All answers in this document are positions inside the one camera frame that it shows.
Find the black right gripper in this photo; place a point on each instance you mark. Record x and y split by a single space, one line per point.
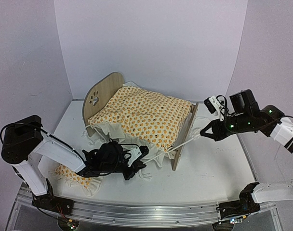
218 134

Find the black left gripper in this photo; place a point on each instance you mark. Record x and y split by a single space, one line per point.
136 166

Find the duck print mattress cushion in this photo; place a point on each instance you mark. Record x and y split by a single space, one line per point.
141 120

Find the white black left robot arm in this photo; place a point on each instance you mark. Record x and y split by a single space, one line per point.
25 137

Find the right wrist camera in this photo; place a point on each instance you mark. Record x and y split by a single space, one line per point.
216 106

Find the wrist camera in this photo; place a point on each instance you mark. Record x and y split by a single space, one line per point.
136 154
216 106

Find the duck print small pillow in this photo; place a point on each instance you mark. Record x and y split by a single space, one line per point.
88 186

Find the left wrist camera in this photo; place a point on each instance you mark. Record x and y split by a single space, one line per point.
136 154

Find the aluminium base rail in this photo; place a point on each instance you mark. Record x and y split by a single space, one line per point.
24 216

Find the wooden striped pet bed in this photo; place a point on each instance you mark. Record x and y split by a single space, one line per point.
105 93

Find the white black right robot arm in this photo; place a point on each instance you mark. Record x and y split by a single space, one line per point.
248 117

